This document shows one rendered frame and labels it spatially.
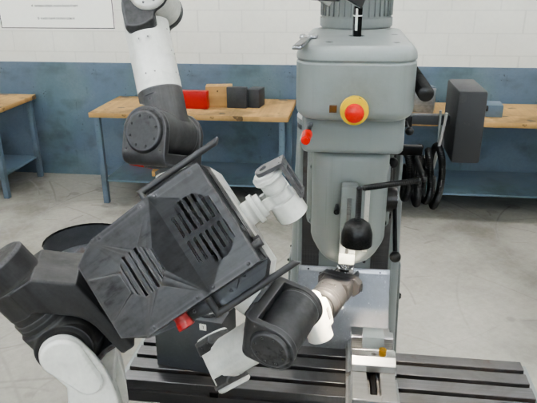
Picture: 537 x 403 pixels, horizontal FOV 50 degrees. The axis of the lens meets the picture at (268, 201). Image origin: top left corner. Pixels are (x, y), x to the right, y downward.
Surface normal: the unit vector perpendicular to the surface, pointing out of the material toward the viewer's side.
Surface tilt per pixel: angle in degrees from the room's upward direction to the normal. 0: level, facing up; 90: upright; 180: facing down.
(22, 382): 0
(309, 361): 0
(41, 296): 90
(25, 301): 90
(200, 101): 90
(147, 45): 66
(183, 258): 74
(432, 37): 90
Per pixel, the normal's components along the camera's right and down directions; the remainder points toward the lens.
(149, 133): -0.39, 0.01
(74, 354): 0.19, 0.36
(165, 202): -0.09, -0.06
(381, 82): -0.13, 0.36
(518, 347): 0.00, -0.93
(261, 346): -0.44, 0.45
